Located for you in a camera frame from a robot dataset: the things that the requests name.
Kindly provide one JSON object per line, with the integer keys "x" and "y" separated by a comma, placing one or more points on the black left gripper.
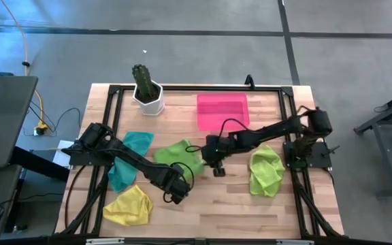
{"x": 174, "y": 183}

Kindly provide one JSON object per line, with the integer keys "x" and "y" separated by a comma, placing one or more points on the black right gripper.
{"x": 216, "y": 151}

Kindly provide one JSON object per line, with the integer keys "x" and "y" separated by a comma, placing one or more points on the lime green microfiber towel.
{"x": 267, "y": 170}

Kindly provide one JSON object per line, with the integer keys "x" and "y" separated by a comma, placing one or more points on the pink translucent plastic basket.
{"x": 216, "y": 109}

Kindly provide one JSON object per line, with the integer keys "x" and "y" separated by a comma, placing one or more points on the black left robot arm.
{"x": 131, "y": 160}

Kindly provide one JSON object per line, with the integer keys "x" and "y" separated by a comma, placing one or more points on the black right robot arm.
{"x": 271, "y": 131}

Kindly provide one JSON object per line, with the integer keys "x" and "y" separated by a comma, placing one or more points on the yellow microfiber towel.
{"x": 128, "y": 207}

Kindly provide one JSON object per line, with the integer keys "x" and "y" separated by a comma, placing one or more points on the teal microfiber towel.
{"x": 134, "y": 146}

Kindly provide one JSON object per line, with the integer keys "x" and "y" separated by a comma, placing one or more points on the white faceted plant pot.
{"x": 151, "y": 105}

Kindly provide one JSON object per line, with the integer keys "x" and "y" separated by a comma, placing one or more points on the green cactus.
{"x": 143, "y": 80}

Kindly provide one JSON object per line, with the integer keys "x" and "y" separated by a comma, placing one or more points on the white paper sheet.
{"x": 61, "y": 153}

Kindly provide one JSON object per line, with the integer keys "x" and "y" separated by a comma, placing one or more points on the black desk beam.
{"x": 39, "y": 163}

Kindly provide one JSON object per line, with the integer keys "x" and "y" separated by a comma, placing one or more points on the yellow power plug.
{"x": 41, "y": 129}

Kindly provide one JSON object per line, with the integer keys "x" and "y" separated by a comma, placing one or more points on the dark metal cart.
{"x": 386, "y": 153}

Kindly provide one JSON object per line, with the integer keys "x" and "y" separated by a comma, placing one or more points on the grey desk top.
{"x": 5, "y": 119}

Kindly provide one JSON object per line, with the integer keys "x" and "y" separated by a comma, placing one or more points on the silver table edge bracket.
{"x": 104, "y": 241}
{"x": 294, "y": 242}

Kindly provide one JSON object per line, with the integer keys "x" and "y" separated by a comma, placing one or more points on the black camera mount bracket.
{"x": 249, "y": 81}

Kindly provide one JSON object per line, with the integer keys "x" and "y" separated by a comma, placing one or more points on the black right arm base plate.
{"x": 318, "y": 158}

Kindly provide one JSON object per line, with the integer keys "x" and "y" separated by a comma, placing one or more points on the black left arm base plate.
{"x": 80, "y": 159}

